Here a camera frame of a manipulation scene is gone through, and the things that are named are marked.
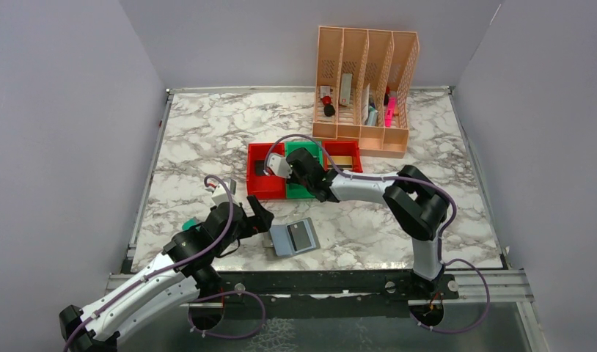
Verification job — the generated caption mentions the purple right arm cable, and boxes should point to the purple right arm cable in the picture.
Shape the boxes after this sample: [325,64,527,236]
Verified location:
[263,134,492,336]

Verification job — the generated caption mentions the red plastic bin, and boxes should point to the red plastic bin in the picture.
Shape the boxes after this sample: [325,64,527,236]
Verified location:
[323,141,363,173]
[246,143,286,200]

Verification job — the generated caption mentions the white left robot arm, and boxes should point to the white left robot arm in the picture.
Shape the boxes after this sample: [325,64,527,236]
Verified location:
[59,196,274,351]

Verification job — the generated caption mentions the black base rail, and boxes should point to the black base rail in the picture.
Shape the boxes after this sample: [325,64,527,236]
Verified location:
[186,269,459,320]

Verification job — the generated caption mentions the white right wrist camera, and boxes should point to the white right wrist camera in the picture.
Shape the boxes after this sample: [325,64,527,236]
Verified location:
[266,153,293,179]

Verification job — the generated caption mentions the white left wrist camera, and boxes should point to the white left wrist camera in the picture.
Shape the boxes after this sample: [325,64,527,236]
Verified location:
[211,179,238,206]

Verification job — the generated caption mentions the grey card holder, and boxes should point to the grey card holder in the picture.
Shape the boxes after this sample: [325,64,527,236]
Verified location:
[263,218,321,257]

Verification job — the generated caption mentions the green plastic bin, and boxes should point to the green plastic bin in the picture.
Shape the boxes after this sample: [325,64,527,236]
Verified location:
[285,142,323,199]

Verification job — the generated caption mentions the red plastic bin right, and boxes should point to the red plastic bin right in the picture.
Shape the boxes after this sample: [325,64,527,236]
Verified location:
[323,141,363,173]

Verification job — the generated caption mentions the red black marker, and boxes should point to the red black marker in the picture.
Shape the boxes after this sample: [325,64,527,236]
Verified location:
[321,95,336,117]

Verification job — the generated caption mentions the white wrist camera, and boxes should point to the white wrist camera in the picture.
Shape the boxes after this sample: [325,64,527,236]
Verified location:
[266,153,293,179]
[211,179,238,206]

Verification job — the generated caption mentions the peach desk organizer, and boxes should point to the peach desk organizer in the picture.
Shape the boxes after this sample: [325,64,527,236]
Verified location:
[312,26,420,158]

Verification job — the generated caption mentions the white red box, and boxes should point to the white red box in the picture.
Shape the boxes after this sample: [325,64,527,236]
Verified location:
[339,73,353,106]

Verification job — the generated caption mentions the red plastic bin left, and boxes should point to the red plastic bin left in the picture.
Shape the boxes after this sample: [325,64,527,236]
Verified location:
[246,143,286,200]

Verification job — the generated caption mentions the pink highlighter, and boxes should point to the pink highlighter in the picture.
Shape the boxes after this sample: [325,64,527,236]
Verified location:
[384,95,397,128]

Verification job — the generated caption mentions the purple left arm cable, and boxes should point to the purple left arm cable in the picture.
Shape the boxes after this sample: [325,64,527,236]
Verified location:
[62,175,268,352]

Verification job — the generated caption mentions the teal eraser block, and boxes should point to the teal eraser block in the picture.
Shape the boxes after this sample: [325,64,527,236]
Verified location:
[181,218,199,231]

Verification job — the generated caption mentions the gold striped card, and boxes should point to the gold striped card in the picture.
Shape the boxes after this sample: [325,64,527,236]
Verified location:
[332,155,354,170]

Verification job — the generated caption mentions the black card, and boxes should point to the black card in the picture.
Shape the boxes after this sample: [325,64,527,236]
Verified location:
[253,160,267,176]

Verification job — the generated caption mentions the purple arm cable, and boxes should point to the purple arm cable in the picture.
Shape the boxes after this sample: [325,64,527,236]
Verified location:
[62,175,268,352]
[263,134,492,336]

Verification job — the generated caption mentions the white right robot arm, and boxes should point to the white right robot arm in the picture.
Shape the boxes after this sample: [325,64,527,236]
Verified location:
[285,148,450,284]

